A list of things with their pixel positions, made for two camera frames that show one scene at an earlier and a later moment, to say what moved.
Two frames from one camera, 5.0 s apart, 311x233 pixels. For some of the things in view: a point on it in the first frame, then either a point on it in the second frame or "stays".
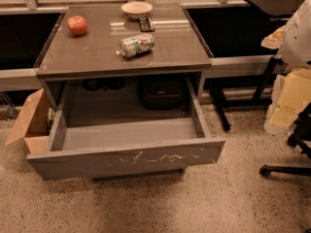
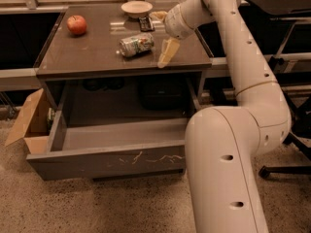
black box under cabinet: (162, 92) stays
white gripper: (297, 41) to (174, 24)
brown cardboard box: (33, 123) stays
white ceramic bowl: (136, 9) stays
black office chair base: (300, 136) stays
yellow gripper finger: (280, 119) to (158, 15)
